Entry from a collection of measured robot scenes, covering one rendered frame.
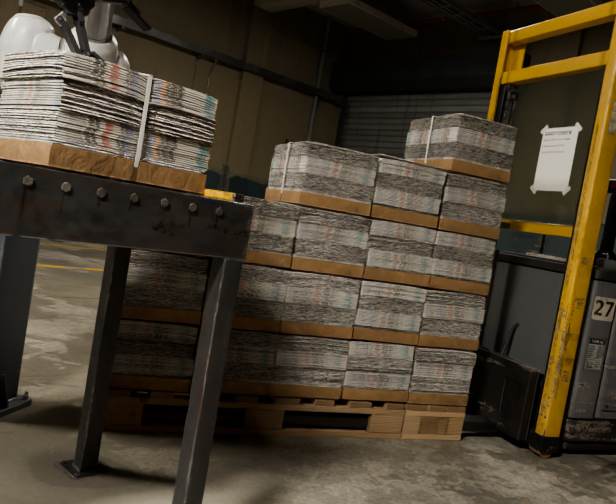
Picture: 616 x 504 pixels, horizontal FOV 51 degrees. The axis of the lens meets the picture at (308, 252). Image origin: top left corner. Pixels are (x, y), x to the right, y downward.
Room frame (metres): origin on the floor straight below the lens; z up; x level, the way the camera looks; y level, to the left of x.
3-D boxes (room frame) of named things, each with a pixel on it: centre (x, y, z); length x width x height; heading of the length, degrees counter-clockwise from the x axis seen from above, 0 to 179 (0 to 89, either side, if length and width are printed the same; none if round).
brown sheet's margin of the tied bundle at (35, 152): (1.39, 0.57, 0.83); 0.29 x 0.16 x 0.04; 48
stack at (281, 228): (2.46, 0.12, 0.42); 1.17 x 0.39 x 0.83; 113
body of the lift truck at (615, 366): (3.06, -1.28, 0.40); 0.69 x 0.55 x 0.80; 23
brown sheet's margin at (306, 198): (2.51, 0.00, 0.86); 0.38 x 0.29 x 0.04; 23
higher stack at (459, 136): (2.75, -0.54, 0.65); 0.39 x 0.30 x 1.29; 23
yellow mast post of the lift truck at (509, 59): (3.22, -0.81, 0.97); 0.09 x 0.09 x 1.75; 23
